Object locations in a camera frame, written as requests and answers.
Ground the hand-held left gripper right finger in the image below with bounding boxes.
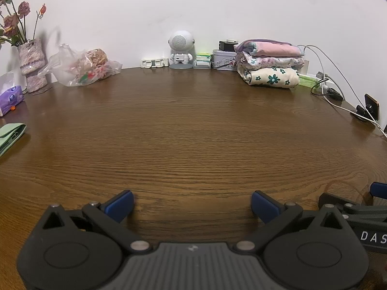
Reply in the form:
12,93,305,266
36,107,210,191
234,190,348,254

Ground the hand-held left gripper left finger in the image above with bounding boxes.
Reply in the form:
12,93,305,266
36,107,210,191
39,190,153,254

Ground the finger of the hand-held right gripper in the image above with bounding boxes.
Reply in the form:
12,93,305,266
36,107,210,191
369,182,387,206
318,193,387,218

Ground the cream teal flower garment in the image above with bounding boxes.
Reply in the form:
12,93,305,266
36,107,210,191
237,66,300,89

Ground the black phone stand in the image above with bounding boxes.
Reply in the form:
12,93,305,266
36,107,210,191
350,94,381,123

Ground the black plug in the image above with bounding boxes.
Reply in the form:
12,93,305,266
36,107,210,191
326,87,344,101

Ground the white power strip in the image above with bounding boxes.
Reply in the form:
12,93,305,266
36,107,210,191
311,72,337,96

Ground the green packet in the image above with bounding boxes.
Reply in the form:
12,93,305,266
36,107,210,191
298,73,322,89

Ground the green folded pouch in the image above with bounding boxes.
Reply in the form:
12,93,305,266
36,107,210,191
0,123,27,158

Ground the clear plastic bag of snacks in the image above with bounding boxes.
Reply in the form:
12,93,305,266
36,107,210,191
39,44,123,87

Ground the lilac floral garment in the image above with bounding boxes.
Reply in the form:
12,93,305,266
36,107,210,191
237,52,305,71

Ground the white plastic holder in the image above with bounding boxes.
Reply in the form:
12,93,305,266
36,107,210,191
141,57,170,69

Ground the grey tin box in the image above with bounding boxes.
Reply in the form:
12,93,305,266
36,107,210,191
211,49,239,71

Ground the purple tissue pack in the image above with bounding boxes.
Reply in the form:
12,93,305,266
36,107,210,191
0,85,25,117

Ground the pink garment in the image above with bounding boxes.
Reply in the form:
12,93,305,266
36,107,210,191
234,39,304,57

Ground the white robot speaker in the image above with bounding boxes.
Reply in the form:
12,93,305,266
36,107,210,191
168,30,195,69

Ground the knitted lilac vase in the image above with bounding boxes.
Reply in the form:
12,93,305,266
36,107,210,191
17,38,48,93

